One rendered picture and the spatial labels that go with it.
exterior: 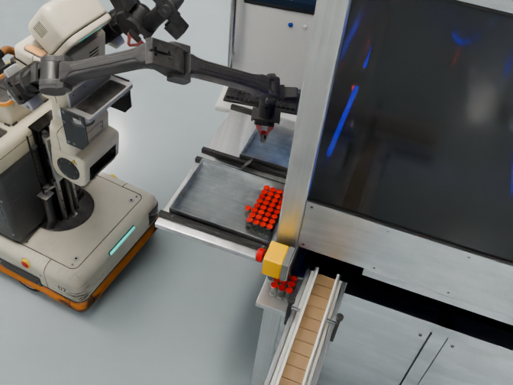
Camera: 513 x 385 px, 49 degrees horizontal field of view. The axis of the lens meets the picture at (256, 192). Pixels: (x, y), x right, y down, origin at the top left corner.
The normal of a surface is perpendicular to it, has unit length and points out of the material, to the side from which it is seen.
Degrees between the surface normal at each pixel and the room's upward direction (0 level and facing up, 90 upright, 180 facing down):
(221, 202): 0
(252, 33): 90
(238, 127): 0
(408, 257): 90
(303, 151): 90
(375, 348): 90
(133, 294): 0
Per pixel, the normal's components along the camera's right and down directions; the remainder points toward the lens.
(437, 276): -0.34, 0.65
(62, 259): 0.08, -0.69
